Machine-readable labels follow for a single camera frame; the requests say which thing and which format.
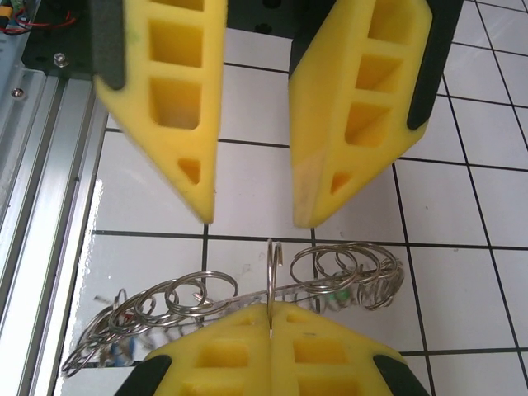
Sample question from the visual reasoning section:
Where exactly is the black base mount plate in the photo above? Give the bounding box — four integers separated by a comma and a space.
22, 0, 98, 78

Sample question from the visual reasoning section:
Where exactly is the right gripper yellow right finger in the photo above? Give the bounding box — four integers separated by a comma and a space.
270, 300, 431, 396

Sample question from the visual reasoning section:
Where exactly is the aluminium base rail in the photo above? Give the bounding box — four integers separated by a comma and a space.
0, 32, 111, 396

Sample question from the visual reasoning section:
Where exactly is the red wire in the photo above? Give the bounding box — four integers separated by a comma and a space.
14, 7, 79, 29

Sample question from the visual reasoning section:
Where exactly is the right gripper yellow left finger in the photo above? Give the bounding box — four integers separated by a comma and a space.
117, 302, 273, 396

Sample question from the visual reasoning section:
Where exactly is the blue key tag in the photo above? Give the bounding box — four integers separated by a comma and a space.
107, 342, 137, 366

